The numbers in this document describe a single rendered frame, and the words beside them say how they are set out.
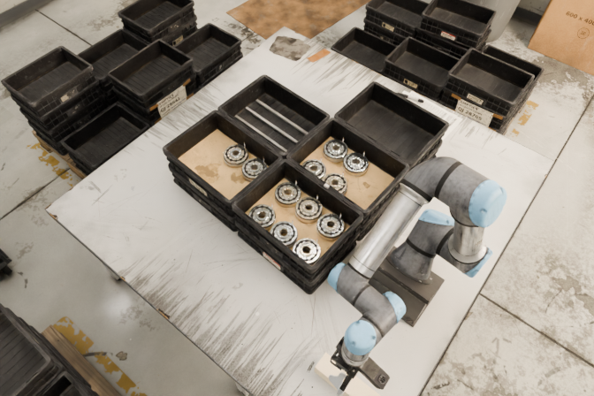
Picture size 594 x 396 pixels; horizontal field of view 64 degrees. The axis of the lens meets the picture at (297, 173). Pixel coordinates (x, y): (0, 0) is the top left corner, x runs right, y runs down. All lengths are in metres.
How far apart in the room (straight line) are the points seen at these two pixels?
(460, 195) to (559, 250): 1.87
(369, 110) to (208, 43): 1.46
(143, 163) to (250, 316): 0.88
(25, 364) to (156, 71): 1.69
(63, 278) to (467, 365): 2.13
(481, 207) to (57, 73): 2.57
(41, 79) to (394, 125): 2.06
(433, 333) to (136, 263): 1.14
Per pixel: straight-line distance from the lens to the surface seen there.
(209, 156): 2.02
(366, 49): 3.43
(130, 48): 3.39
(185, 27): 3.33
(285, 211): 1.84
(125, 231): 2.06
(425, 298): 1.62
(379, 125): 2.15
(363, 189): 1.92
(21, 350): 2.24
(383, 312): 1.29
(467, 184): 1.26
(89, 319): 2.74
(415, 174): 1.30
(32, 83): 3.18
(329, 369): 1.68
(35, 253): 3.04
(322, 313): 1.80
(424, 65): 3.21
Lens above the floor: 2.39
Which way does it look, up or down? 53 degrees down
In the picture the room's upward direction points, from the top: 1 degrees clockwise
